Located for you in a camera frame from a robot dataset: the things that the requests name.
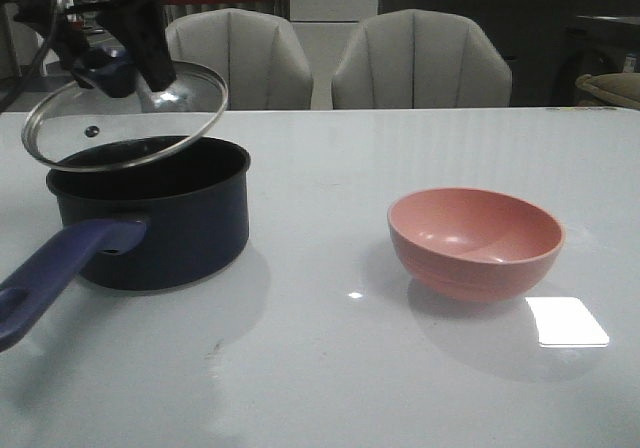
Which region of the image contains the beige sofa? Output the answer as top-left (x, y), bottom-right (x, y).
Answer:
top-left (575, 73), bottom-right (640, 110)

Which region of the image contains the grey chair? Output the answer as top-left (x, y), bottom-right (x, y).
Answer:
top-left (166, 8), bottom-right (314, 111)
top-left (331, 9), bottom-right (512, 109)

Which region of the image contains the pink bowl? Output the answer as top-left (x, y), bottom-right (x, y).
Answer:
top-left (387, 188), bottom-right (565, 303)

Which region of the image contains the dark blue pot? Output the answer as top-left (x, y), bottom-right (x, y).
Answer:
top-left (1, 138), bottom-right (251, 350)

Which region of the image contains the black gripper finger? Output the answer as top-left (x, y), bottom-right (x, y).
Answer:
top-left (29, 15), bottom-right (91, 88)
top-left (97, 1), bottom-right (176, 91)

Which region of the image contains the grey chair right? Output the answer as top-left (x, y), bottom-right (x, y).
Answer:
top-left (331, 9), bottom-right (512, 109)

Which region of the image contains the white refrigerator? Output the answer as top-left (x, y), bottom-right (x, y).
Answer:
top-left (289, 0), bottom-right (378, 110)

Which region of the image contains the glass lid with blue knob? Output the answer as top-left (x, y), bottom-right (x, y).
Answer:
top-left (21, 61), bottom-right (229, 172)

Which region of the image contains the grey chair left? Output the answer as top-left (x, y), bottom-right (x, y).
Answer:
top-left (166, 8), bottom-right (314, 111)

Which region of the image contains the dark cabinet counter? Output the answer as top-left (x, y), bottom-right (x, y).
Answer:
top-left (378, 0), bottom-right (639, 107)

